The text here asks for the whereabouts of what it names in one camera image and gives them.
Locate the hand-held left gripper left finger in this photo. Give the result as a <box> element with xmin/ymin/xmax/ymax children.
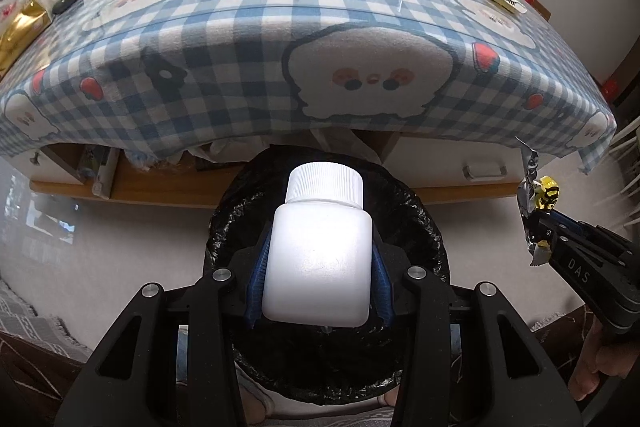
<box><xmin>54</xmin><ymin>229</ymin><xmax>273</xmax><ymax>427</ymax></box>

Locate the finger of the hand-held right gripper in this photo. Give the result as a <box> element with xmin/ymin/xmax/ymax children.
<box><xmin>552</xmin><ymin>211</ymin><xmax>608</xmax><ymax>241</ymax></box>
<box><xmin>527</xmin><ymin>211</ymin><xmax>567</xmax><ymax>259</ymax></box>

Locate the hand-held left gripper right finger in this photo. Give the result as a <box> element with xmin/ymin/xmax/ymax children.
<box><xmin>370</xmin><ymin>239</ymin><xmax>583</xmax><ymax>427</ymax></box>

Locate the yellow snack packet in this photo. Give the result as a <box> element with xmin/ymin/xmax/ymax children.
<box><xmin>515</xmin><ymin>137</ymin><xmax>561</xmax><ymax>268</ymax></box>

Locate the white plastic bottle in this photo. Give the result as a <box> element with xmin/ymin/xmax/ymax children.
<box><xmin>260</xmin><ymin>162</ymin><xmax>375</xmax><ymax>328</ymax></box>

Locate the trash bin with black bag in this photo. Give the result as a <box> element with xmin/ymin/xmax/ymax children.
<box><xmin>202</xmin><ymin>147</ymin><xmax>453</xmax><ymax>405</ymax></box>

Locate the person's right hand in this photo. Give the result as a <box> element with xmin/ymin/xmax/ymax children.
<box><xmin>570</xmin><ymin>322</ymin><xmax>640</xmax><ymax>403</ymax></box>

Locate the white slatted chair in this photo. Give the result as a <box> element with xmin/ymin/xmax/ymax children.
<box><xmin>612</xmin><ymin>117</ymin><xmax>640</xmax><ymax>228</ymax></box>

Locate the wooden table with white drawers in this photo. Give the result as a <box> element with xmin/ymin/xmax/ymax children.
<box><xmin>10</xmin><ymin>132</ymin><xmax>523</xmax><ymax>210</ymax></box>

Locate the small colourful carton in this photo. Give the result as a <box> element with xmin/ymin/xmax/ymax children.
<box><xmin>80</xmin><ymin>146</ymin><xmax>108</xmax><ymax>188</ymax></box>

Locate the blue checked cartoon tablecloth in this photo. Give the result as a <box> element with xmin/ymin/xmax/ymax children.
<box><xmin>0</xmin><ymin>0</ymin><xmax>618</xmax><ymax>172</ymax></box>

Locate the red and yellow printed carton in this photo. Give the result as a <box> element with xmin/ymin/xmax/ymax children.
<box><xmin>507</xmin><ymin>0</ymin><xmax>551</xmax><ymax>22</ymax></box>

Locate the grey patterned rug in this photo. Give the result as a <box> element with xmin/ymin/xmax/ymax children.
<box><xmin>0</xmin><ymin>277</ymin><xmax>96</xmax><ymax>363</ymax></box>

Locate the gold foil bag red label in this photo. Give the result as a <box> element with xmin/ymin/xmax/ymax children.
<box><xmin>0</xmin><ymin>0</ymin><xmax>53</xmax><ymax>75</ymax></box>

